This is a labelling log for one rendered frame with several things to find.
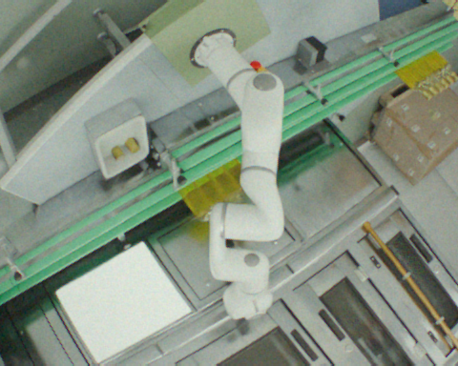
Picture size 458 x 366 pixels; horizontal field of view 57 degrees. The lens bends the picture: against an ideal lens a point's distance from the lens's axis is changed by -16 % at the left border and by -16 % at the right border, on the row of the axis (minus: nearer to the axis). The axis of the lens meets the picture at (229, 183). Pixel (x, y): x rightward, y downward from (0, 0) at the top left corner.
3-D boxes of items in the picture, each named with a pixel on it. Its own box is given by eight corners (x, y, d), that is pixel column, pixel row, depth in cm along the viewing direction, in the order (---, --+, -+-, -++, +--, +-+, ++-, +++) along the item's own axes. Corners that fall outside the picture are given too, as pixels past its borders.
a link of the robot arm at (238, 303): (261, 261, 131) (261, 289, 148) (216, 276, 129) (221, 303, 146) (273, 287, 126) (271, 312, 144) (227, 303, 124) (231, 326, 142)
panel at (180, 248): (52, 293, 161) (97, 369, 148) (51, 290, 159) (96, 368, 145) (251, 177, 190) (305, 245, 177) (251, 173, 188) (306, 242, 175)
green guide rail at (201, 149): (171, 153, 161) (184, 172, 158) (171, 152, 160) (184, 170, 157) (452, 17, 218) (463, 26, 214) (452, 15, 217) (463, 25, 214)
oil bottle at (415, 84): (385, 64, 212) (425, 104, 201) (387, 56, 207) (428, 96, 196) (391, 61, 214) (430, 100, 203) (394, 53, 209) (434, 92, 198)
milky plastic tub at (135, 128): (94, 162, 160) (106, 180, 156) (83, 123, 140) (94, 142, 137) (137, 138, 165) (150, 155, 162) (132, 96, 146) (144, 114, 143)
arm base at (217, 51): (180, 50, 131) (207, 85, 125) (214, 22, 128) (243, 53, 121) (207, 69, 144) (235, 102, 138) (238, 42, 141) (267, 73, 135)
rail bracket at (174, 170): (160, 173, 167) (180, 201, 162) (157, 146, 152) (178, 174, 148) (168, 170, 168) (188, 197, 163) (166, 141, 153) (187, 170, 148)
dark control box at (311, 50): (295, 53, 184) (309, 67, 181) (298, 40, 178) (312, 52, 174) (310, 48, 187) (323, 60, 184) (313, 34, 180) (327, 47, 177)
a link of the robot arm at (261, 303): (245, 313, 137) (277, 302, 138) (233, 282, 142) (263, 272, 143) (245, 323, 150) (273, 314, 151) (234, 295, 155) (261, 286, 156)
